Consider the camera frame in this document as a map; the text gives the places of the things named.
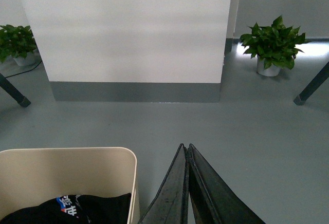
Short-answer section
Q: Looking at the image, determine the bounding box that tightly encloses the black printed t-shirt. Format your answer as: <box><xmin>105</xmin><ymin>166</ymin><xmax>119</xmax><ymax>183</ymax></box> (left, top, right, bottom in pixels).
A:
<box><xmin>1</xmin><ymin>193</ymin><xmax>131</xmax><ymax>223</ymax></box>

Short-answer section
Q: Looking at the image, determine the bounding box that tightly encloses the black floor cable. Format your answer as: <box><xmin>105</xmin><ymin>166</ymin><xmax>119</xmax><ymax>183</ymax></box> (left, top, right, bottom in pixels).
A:
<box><xmin>5</xmin><ymin>59</ymin><xmax>43</xmax><ymax>79</ymax></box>

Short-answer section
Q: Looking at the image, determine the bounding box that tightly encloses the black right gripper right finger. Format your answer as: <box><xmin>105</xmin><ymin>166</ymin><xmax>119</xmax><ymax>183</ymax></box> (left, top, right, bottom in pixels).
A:
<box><xmin>188</xmin><ymin>144</ymin><xmax>264</xmax><ymax>223</ymax></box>

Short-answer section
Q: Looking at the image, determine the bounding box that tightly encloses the potted green plant right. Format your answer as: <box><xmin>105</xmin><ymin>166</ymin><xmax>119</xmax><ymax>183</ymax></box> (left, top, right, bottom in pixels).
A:
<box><xmin>240</xmin><ymin>15</ymin><xmax>309</xmax><ymax>77</ymax></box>

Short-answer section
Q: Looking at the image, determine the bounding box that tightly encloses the potted green plant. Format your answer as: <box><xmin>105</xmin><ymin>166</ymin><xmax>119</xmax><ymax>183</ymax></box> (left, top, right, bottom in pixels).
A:
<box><xmin>1</xmin><ymin>24</ymin><xmax>38</xmax><ymax>66</ymax></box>
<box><xmin>240</xmin><ymin>15</ymin><xmax>309</xmax><ymax>77</ymax></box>

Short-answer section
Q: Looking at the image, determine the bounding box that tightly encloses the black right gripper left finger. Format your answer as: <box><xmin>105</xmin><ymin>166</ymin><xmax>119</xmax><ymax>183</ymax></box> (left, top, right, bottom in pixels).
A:
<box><xmin>139</xmin><ymin>144</ymin><xmax>189</xmax><ymax>224</ymax></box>

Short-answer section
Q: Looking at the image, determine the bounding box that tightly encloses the cream plastic laundry hamper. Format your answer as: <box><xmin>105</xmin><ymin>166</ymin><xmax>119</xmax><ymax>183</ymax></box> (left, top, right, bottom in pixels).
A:
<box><xmin>1</xmin><ymin>147</ymin><xmax>140</xmax><ymax>223</ymax></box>

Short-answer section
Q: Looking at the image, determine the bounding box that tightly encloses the potted green plant left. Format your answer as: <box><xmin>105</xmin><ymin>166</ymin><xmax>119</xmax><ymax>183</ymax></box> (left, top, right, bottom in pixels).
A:
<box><xmin>1</xmin><ymin>24</ymin><xmax>38</xmax><ymax>66</ymax></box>

